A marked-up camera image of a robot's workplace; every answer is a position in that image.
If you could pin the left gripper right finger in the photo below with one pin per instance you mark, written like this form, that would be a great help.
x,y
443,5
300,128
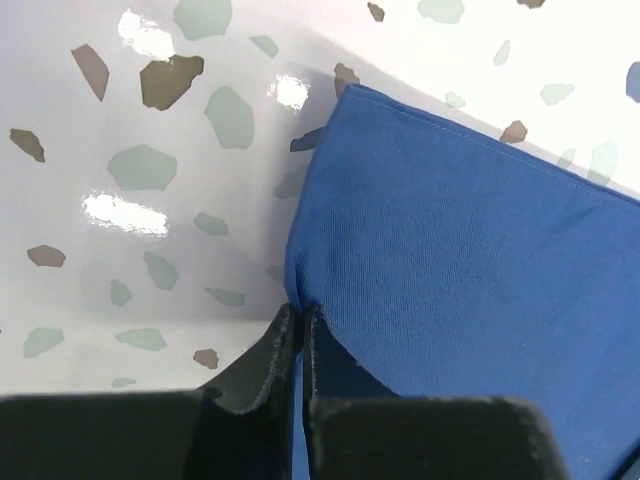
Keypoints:
x,y
357,428

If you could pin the blue surgical cloth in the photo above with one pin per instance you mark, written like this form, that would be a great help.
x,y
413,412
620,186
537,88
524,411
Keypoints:
x,y
452,264

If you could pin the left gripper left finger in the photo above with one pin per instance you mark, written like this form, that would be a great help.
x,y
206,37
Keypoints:
x,y
238,425

